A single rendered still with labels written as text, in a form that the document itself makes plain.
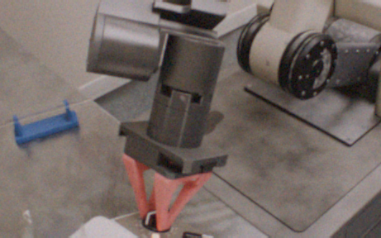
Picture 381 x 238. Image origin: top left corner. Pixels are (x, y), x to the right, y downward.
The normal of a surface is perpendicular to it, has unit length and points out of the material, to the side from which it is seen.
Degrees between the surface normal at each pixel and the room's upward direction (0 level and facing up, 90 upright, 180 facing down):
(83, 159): 0
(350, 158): 0
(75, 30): 90
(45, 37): 90
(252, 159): 0
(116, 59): 84
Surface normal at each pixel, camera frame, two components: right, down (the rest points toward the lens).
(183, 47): -0.37, 0.15
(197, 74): 0.35, 0.33
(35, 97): -0.07, -0.77
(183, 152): 0.25, -0.94
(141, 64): 0.25, 0.51
